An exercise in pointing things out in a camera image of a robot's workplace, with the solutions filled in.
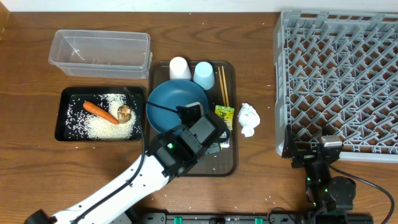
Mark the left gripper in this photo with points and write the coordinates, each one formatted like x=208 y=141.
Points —
x=219 y=140

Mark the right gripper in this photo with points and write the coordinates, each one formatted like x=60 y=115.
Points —
x=291 y=149

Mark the green snack wrapper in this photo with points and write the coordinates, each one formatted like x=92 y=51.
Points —
x=226 y=114

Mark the white tissue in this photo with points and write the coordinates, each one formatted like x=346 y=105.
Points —
x=248 y=119

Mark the brown food scrap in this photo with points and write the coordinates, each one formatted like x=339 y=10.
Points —
x=124 y=114

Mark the orange carrot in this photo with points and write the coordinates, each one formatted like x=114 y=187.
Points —
x=96 y=110

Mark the white rice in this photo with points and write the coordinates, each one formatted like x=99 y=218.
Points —
x=81 y=125

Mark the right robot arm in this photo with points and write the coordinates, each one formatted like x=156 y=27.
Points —
x=332 y=196

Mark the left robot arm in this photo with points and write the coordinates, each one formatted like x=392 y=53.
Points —
x=170 y=155

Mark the grey dishwasher rack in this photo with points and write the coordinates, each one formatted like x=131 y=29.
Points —
x=337 y=71

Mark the dark brown serving tray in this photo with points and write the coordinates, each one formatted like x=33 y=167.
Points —
x=220 y=164

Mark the dark blue plate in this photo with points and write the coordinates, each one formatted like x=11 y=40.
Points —
x=171 y=94

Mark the light blue plastic cup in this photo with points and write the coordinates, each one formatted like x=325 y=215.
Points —
x=204 y=75

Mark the wooden chopstick left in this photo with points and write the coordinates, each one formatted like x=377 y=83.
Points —
x=222 y=87

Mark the wooden chopstick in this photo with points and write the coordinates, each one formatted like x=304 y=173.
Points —
x=225 y=85
x=222 y=87

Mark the wooden chopstick right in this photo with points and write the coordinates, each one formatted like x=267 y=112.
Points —
x=225 y=85

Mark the white plastic cup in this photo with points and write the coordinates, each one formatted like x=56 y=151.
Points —
x=179 y=69

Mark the clear plastic bin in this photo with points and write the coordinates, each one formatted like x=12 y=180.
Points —
x=101 y=54

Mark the black rectangular tray bin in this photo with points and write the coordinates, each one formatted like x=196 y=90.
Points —
x=133 y=93

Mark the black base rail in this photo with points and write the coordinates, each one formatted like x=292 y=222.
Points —
x=272 y=218

